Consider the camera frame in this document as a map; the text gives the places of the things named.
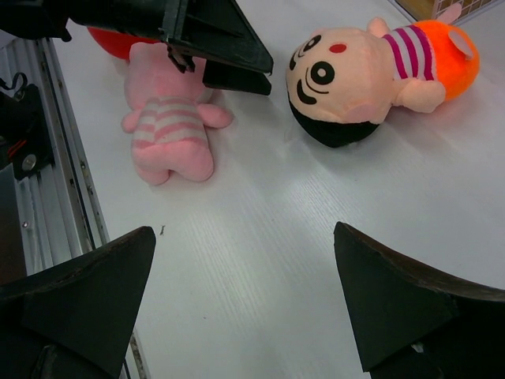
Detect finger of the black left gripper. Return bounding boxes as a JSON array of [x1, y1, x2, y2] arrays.
[[203, 61, 271, 96]]

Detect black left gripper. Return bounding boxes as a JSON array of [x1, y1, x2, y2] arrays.
[[39, 0, 273, 74]]

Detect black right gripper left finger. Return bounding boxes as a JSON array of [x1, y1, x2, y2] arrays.
[[1, 227, 155, 378]]

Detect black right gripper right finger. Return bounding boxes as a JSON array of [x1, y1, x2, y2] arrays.
[[334, 222, 504, 378]]

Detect boy doll orange shorts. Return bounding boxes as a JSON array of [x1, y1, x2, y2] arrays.
[[286, 17, 480, 148]]

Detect pink pig plush centre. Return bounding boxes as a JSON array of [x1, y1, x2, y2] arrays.
[[122, 42, 233, 186]]

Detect red fish plush left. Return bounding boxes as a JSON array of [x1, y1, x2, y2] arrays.
[[88, 27, 157, 61]]

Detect aluminium mounting rail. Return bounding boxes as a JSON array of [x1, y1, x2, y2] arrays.
[[1, 39, 148, 378]]

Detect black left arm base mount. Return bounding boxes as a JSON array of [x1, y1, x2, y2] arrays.
[[1, 72, 54, 180]]

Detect wooden three-tier wire shelf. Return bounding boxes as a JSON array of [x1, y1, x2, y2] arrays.
[[390, 0, 503, 23]]

